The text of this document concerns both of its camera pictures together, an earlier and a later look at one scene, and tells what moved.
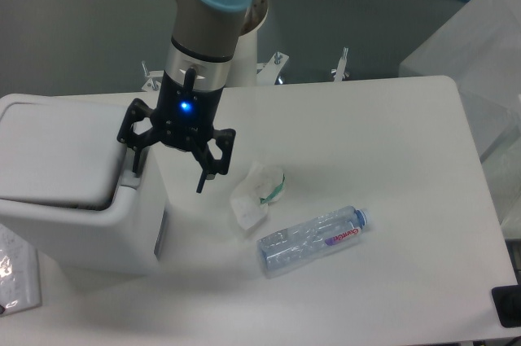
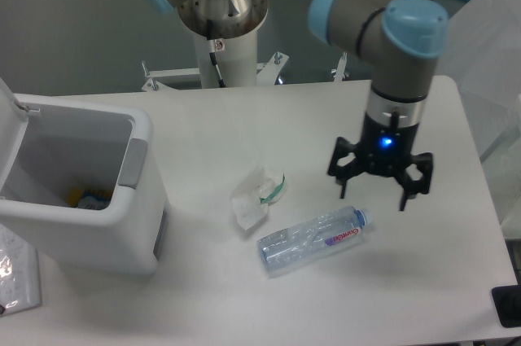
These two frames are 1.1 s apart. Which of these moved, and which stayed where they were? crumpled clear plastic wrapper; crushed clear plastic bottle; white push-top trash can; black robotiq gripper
Moved: black robotiq gripper
Stayed: crumpled clear plastic wrapper; crushed clear plastic bottle; white push-top trash can
